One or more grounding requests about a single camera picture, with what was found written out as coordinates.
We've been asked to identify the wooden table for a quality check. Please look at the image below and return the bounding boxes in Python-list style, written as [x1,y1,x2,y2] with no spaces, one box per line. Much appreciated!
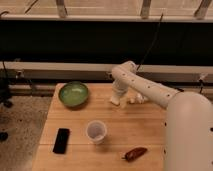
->
[32,83,165,171]

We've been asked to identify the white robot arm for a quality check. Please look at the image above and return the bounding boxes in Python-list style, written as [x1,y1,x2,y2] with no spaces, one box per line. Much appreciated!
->
[110,61,213,171]

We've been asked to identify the red chili pepper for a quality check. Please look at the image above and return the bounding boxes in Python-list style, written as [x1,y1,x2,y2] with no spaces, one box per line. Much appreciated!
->
[122,147,148,162]

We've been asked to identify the green bowl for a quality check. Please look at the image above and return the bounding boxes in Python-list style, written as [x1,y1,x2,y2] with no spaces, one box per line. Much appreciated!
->
[58,81,89,107]

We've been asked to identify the black rectangular remote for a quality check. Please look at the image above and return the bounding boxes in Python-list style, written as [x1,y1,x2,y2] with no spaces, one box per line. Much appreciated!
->
[53,128,70,154]

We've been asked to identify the black hanging cable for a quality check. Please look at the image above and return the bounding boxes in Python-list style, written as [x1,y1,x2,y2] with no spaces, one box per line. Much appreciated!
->
[135,12,165,72]

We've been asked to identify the black chair base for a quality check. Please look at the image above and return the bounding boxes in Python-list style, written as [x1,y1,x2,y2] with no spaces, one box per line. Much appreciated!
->
[0,78,13,142]

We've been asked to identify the white sponge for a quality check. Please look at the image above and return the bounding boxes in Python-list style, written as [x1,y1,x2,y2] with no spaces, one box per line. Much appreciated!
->
[110,96,120,106]

